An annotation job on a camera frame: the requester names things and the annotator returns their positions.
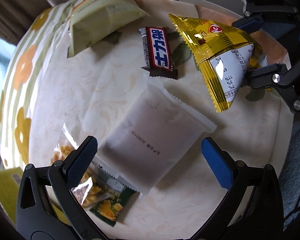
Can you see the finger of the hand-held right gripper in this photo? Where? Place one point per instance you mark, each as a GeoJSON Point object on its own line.
{"type": "Point", "coordinates": [265, 78]}
{"type": "Point", "coordinates": [247, 25]}

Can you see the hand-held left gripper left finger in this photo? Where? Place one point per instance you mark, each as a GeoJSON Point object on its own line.
{"type": "Point", "coordinates": [81, 160]}

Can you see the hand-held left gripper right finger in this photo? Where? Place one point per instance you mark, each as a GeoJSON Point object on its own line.
{"type": "Point", "coordinates": [216, 162]}

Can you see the gold snack packet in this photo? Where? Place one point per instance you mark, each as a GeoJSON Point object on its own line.
{"type": "Point", "coordinates": [215, 47]}

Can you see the white snack packet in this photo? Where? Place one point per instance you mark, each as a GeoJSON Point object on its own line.
{"type": "Point", "coordinates": [152, 135]}

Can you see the yellow-green cardboard box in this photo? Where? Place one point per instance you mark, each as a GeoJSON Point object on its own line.
{"type": "Point", "coordinates": [4, 188]}

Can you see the clear waffle snack packet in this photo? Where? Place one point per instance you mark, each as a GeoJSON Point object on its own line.
{"type": "Point", "coordinates": [106, 202]}

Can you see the blue fuzzy cloth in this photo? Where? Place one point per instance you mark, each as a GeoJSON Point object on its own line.
{"type": "Point", "coordinates": [296, 175]}

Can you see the dark wrapped chocolate bar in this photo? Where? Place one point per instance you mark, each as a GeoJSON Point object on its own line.
{"type": "Point", "coordinates": [157, 50]}

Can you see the floral striped blanket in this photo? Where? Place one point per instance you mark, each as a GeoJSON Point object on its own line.
{"type": "Point", "coordinates": [22, 67]}

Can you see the pale green snack packet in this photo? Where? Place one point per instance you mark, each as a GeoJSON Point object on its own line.
{"type": "Point", "coordinates": [102, 22]}

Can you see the brown right curtain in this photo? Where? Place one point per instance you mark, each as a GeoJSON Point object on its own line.
{"type": "Point", "coordinates": [12, 10]}

